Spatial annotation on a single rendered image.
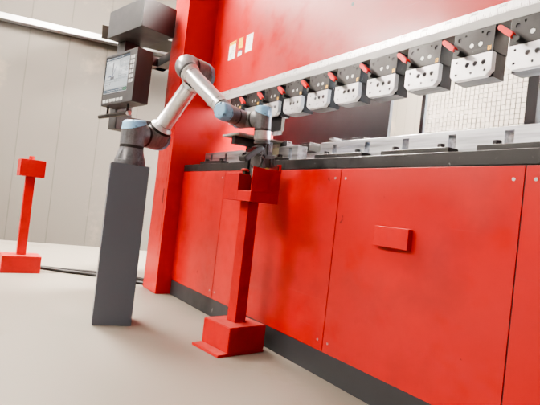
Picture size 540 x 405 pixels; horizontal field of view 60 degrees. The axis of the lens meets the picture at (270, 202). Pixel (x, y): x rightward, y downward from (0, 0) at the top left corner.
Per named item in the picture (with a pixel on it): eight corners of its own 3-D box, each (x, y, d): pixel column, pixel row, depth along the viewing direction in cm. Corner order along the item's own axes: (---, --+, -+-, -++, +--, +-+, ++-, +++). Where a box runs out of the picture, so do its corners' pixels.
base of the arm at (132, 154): (114, 162, 224) (116, 141, 224) (112, 164, 238) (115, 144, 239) (146, 166, 230) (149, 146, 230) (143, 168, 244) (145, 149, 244)
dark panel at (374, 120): (268, 174, 350) (275, 116, 351) (271, 174, 351) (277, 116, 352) (382, 173, 256) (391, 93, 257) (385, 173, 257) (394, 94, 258)
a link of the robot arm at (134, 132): (113, 143, 232) (117, 116, 233) (135, 148, 244) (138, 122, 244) (130, 143, 226) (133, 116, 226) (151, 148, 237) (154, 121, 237)
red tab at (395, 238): (373, 244, 166) (374, 225, 167) (377, 245, 168) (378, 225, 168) (407, 250, 154) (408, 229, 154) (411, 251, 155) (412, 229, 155)
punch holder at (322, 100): (305, 109, 229) (309, 75, 229) (319, 113, 233) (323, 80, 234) (325, 105, 216) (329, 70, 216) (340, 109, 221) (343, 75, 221)
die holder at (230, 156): (203, 167, 320) (205, 153, 321) (211, 168, 324) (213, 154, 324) (240, 165, 279) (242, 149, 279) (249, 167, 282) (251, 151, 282)
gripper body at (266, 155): (274, 169, 210) (276, 141, 210) (259, 167, 204) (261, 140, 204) (263, 169, 216) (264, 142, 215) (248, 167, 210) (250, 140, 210)
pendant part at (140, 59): (100, 106, 338) (106, 56, 339) (116, 110, 347) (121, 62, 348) (131, 100, 307) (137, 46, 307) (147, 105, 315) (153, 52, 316)
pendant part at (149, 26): (96, 126, 345) (109, 12, 347) (126, 133, 363) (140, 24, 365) (129, 123, 309) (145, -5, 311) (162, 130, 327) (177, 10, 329)
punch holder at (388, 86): (365, 98, 195) (370, 59, 196) (379, 103, 200) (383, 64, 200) (393, 92, 183) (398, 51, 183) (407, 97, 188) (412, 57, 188)
